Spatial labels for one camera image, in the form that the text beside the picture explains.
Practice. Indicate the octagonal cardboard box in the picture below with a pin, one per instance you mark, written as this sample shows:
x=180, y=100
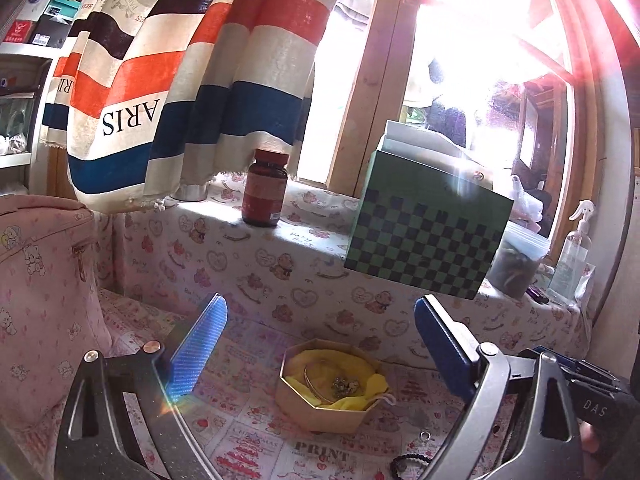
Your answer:
x=293, y=405

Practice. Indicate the gold bangle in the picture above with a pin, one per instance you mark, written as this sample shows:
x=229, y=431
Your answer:
x=329, y=382

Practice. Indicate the green checkered gift box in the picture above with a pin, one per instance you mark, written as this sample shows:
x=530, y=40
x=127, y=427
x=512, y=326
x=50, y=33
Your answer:
x=428, y=217

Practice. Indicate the grey translucent container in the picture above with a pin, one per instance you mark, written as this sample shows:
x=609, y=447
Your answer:
x=516, y=261

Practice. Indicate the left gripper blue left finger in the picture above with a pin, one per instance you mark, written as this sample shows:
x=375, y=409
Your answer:
x=96, y=439

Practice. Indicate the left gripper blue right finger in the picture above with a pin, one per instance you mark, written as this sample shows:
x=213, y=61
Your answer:
x=543, y=439

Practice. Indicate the yellow cloth in box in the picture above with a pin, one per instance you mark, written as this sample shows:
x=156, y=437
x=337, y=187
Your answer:
x=373, y=385

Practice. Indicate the wooden window frame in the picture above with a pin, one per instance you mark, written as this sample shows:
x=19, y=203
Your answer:
x=383, y=73

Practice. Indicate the red brown pill bottle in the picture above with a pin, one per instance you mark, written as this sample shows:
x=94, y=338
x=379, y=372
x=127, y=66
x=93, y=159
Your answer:
x=265, y=187

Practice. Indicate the clear spray bottle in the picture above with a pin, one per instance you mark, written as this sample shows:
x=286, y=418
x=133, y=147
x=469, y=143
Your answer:
x=572, y=261

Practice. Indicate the pink zip bag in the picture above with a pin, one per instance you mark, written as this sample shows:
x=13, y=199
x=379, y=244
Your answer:
x=50, y=309

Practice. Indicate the teddy bear print cloth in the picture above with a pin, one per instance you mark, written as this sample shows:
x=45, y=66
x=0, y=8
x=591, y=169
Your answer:
x=291, y=278

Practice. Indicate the striped curtain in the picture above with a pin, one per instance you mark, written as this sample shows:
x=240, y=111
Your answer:
x=153, y=98

